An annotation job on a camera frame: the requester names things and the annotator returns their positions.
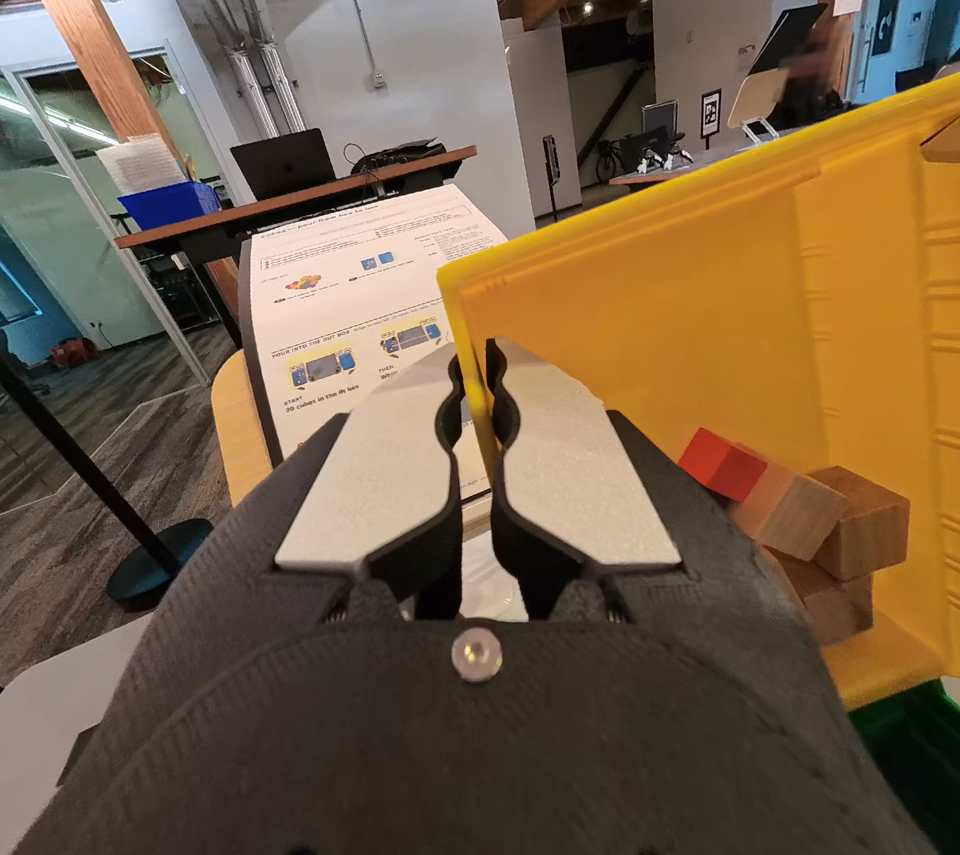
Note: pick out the printed instruction poster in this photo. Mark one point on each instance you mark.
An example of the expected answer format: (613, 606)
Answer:
(337, 315)

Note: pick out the black round-base stand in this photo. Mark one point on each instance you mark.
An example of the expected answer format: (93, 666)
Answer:
(161, 566)

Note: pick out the bicycle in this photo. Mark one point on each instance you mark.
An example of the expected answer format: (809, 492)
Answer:
(609, 161)

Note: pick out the pile of wooden cubes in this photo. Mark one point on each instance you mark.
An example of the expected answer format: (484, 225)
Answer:
(795, 510)

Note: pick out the brown wooden desk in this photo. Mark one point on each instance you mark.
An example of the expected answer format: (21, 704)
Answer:
(315, 195)

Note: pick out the black bag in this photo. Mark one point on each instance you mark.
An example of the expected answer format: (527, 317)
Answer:
(397, 157)

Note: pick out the blue plastic bin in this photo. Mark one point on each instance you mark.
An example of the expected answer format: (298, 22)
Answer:
(169, 206)

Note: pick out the black tilted panel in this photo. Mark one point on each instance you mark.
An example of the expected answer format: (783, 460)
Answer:
(787, 37)

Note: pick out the yellow plastic box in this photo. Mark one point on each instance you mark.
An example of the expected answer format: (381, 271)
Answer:
(675, 307)

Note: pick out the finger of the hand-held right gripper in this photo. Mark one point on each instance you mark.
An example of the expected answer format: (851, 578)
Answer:
(945, 142)

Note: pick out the stack of clear containers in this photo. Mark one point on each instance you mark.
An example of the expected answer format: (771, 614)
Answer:
(139, 161)

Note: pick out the light wooden chair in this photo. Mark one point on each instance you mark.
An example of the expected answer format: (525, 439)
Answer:
(240, 420)

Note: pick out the red floor device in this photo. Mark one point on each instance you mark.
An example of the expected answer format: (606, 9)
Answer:
(75, 354)

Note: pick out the black device on stand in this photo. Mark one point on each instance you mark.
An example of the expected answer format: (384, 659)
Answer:
(551, 157)

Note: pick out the silver insulated pipes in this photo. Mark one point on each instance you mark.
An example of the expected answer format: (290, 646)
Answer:
(281, 90)

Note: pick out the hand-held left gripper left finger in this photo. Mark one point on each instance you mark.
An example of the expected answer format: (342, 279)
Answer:
(375, 480)

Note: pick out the small dark monitor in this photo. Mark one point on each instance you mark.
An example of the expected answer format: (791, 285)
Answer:
(660, 120)

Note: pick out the dark wall poster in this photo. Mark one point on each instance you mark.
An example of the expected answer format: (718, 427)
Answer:
(886, 19)

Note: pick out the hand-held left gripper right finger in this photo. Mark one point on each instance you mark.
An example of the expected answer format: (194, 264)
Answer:
(577, 487)

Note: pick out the green plastic box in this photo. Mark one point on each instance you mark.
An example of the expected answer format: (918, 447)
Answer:
(915, 757)

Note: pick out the black laptop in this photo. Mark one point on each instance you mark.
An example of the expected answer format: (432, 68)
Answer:
(285, 165)

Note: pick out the tag sign stand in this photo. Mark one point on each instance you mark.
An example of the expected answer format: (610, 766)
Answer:
(711, 109)

